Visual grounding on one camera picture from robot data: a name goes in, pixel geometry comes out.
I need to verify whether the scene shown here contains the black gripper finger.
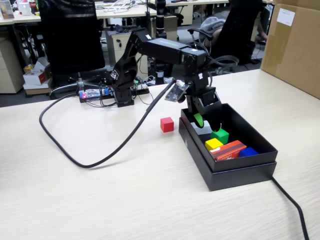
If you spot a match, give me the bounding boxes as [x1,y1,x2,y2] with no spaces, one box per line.
[186,96,206,129]
[202,101,225,132]

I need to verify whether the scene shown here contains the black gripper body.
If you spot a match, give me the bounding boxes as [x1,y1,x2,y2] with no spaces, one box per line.
[184,72,222,107]

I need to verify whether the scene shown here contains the green wooden cube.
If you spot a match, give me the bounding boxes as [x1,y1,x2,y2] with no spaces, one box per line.
[210,128,230,145]

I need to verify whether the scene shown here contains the yellow wooden cube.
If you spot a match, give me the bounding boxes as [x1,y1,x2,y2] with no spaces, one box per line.
[204,137,224,152]

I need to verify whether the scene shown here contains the red wooden cube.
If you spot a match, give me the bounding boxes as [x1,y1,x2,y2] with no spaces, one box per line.
[160,116,175,133]

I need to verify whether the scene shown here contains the white rectangular box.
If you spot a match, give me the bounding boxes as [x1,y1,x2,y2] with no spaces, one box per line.
[191,121,213,136]

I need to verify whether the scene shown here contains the orange staples box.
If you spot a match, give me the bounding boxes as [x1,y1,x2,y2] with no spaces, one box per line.
[209,139,248,163]

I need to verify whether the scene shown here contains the black cardboard box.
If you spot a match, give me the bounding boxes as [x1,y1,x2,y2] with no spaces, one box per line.
[180,102,279,173]

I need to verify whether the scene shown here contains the black open box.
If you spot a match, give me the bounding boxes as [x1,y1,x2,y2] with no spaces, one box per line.
[178,117,278,192]

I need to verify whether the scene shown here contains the large brown cardboard box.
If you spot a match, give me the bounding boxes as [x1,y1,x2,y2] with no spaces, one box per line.
[259,0,320,100]

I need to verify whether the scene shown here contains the flat brown cardboard box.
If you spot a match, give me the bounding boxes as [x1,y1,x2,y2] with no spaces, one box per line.
[24,86,53,96]

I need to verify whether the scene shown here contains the blue wooden cube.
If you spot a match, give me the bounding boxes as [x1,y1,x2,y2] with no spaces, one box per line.
[238,146,260,159]

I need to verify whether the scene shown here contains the black chair chrome armrests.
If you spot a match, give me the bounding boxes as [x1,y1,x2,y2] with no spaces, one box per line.
[187,0,266,80]

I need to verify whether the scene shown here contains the grey cloth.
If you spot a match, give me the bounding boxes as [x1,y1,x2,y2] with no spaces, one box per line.
[199,16,226,48]

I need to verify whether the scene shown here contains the narrow beige cabinet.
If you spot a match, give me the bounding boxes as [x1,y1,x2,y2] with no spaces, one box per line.
[163,15,180,40]

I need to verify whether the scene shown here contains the black pole white bands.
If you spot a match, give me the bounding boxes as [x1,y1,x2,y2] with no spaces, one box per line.
[154,0,168,85]

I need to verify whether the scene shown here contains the beige office desk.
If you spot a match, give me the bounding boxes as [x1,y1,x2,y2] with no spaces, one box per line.
[0,3,151,26]
[149,0,231,8]

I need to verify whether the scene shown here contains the robot control board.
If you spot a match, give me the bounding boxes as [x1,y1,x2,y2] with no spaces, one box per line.
[78,86,112,104]

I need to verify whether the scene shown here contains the white paper label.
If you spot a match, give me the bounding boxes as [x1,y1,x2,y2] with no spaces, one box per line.
[277,7,296,27]

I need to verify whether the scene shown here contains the white laptop stand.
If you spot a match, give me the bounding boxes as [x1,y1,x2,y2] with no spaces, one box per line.
[102,0,135,14]

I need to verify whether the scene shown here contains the black mesh-back office chair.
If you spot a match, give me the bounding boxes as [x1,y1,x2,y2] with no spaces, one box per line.
[37,0,111,97]

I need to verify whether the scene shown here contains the white and red carton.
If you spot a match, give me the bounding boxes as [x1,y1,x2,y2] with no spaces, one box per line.
[22,56,52,86]

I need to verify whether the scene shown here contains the beige filing cabinet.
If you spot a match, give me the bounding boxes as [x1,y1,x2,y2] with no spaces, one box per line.
[0,37,25,95]

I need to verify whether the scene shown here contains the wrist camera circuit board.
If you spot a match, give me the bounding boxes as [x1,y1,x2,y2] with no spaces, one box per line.
[164,79,190,104]

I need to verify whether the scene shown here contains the thin black wire loop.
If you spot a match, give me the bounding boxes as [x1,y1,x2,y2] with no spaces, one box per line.
[136,89,155,105]

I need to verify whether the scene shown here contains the thick black cable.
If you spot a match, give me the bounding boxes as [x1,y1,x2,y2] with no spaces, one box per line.
[270,175,311,240]

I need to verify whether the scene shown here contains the black sleeved camera cable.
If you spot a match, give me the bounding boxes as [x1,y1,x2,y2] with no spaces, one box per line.
[39,77,177,169]

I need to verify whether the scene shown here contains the clear photo frame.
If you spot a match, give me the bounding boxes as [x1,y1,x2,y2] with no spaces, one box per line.
[0,0,15,20]

